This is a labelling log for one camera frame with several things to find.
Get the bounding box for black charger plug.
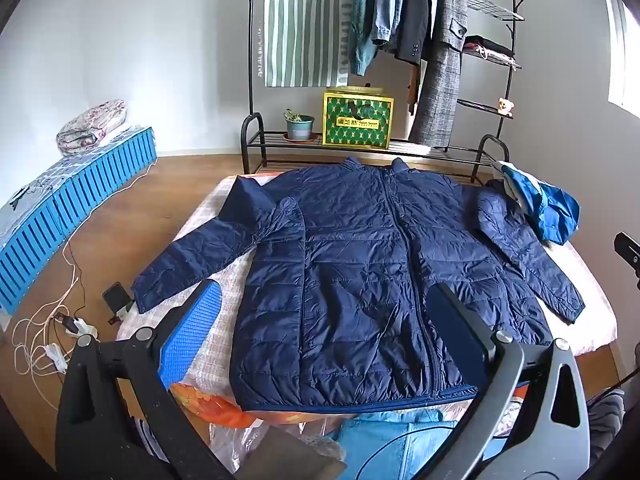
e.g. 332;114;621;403
52;312;99;337

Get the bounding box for teal denim jacket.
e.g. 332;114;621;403
349;0;382;77

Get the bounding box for orange floral bed sheet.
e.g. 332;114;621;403
169;381;361;428

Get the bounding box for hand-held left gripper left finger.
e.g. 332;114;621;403
55;280;236;480

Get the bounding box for navy puffer jacket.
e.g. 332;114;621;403
131;156;586;413

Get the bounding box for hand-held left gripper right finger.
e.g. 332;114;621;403
427;282;598;480

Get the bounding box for yellow green gift bag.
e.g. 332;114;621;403
321;87;395;151

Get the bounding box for folded dark clothes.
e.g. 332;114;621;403
462;35;517;59

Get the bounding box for white plug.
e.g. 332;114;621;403
44;342;69;372

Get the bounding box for white cable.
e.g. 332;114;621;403
12;237;90;377

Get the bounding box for blue denim jacket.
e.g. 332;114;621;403
372;0;408;47

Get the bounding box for blue white jacket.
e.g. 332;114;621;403
492;160;582;247

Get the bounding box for dark blazer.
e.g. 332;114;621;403
384;0;434;67

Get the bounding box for dark grey cloth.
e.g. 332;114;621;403
586;389;627;472

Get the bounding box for pink checked blanket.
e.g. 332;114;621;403
116;172;618;411

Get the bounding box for black metal clothes rack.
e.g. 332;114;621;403
240;0;526;184

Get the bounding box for clear plastic bag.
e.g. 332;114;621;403
206;404;352;480

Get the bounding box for window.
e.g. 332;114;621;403
606;0;640;112

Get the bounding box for green striped hanging cloth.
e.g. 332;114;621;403
263;0;357;89

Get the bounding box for light blue garment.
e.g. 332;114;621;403
331;406;462;480

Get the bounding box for blue slatted box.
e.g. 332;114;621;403
0;126;159;314

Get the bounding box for grey plaid coat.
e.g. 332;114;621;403
407;0;469;149

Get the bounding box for small potted plant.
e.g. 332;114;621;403
282;108;316;142

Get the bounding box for floral fabric bundle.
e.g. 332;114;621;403
56;99;129;157

